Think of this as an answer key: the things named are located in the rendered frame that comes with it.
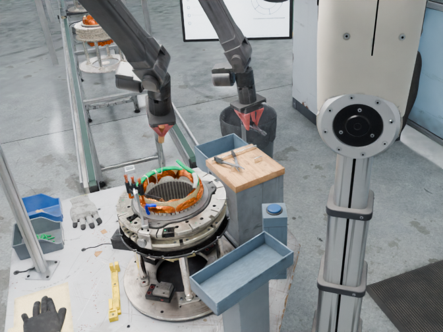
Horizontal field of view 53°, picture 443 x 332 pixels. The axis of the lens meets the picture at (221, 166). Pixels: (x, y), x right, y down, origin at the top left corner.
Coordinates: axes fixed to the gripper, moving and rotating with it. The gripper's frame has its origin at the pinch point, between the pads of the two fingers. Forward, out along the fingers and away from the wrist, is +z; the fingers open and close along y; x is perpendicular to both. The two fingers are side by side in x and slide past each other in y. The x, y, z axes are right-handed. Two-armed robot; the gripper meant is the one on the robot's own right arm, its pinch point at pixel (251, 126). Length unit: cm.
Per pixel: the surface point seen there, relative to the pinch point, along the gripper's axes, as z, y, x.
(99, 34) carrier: 3, -3, -200
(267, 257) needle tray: 16.4, 21.7, 38.5
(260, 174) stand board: 12.1, 4.9, 10.1
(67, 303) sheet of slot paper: 35, 73, -1
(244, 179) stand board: 11.7, 10.2, 9.6
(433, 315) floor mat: 124, -73, 24
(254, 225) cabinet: 30.8, 9.4, 10.0
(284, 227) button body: 19.8, 9.3, 28.3
